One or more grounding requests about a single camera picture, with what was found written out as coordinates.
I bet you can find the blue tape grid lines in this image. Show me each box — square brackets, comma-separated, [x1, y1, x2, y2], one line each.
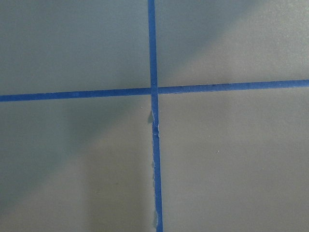
[0, 0, 309, 232]

